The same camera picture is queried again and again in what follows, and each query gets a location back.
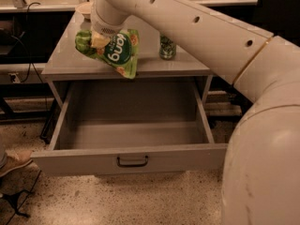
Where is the beige paper bowl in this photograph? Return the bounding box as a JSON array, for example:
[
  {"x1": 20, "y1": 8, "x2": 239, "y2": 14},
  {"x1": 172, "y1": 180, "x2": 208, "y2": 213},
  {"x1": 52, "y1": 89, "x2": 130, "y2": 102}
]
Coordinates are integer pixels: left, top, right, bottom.
[{"x1": 75, "y1": 2, "x2": 93, "y2": 20}]

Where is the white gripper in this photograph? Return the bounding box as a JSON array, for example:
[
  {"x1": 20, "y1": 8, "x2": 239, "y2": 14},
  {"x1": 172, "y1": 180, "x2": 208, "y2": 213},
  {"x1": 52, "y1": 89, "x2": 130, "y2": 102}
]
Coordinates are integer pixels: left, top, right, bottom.
[{"x1": 91, "y1": 11, "x2": 126, "y2": 49}]

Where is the white wall outlet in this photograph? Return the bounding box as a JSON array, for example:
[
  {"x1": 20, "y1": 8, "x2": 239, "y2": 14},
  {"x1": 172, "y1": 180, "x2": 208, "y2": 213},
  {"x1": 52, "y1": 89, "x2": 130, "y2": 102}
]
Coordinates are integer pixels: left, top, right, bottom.
[{"x1": 9, "y1": 73, "x2": 21, "y2": 83}]

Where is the green rice chip bag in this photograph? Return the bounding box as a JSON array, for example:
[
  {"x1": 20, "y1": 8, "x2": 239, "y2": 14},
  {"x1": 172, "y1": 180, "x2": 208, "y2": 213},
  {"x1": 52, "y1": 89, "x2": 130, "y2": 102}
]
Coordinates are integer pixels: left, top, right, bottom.
[{"x1": 75, "y1": 29, "x2": 140, "y2": 79}]

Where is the black office chair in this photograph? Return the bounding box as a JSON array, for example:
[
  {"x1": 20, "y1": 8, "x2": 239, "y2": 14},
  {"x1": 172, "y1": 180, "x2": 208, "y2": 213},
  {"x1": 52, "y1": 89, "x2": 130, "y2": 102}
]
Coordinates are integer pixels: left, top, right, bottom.
[{"x1": 205, "y1": 0, "x2": 300, "y2": 117}]

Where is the green soda can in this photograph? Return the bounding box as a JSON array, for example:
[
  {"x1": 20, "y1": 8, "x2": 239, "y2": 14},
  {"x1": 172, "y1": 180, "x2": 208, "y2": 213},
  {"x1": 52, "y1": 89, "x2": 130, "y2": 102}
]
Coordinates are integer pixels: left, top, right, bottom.
[{"x1": 159, "y1": 35, "x2": 176, "y2": 60}]

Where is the tan shoe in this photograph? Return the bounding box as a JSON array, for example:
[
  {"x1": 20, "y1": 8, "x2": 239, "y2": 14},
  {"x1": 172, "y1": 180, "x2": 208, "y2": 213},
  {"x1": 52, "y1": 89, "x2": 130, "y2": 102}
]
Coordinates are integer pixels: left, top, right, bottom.
[{"x1": 0, "y1": 150, "x2": 32, "y2": 177}]

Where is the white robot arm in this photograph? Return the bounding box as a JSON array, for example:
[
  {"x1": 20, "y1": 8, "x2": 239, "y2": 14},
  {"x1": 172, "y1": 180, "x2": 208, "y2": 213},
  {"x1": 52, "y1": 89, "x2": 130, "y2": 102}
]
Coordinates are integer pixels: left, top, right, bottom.
[{"x1": 92, "y1": 0, "x2": 300, "y2": 225}]

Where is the black power cable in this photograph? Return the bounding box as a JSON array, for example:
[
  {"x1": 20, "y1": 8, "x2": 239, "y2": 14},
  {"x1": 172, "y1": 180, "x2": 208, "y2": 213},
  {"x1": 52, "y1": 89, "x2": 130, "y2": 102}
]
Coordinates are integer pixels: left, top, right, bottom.
[{"x1": 10, "y1": 2, "x2": 51, "y2": 111}]

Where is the black drawer handle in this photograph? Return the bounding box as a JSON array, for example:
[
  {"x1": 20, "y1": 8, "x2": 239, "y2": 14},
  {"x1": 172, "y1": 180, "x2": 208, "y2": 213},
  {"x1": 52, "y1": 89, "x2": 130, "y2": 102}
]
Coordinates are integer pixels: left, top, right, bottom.
[{"x1": 116, "y1": 156, "x2": 148, "y2": 168}]

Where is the open grey top drawer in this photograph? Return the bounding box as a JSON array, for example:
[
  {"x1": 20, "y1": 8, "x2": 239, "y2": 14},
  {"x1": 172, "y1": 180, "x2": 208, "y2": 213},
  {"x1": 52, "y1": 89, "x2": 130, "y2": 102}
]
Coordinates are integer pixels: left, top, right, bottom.
[{"x1": 33, "y1": 78, "x2": 227, "y2": 176}]

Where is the grey metal cabinet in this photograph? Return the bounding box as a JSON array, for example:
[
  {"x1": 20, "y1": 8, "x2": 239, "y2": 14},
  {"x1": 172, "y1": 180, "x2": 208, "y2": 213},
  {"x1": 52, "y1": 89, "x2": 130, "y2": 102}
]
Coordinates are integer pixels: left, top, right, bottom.
[{"x1": 42, "y1": 11, "x2": 214, "y2": 107}]

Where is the black tripod foot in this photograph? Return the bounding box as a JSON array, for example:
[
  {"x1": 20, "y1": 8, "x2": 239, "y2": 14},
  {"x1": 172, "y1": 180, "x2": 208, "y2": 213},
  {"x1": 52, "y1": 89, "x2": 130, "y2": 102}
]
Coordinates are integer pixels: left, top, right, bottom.
[{"x1": 0, "y1": 189, "x2": 33, "y2": 218}]

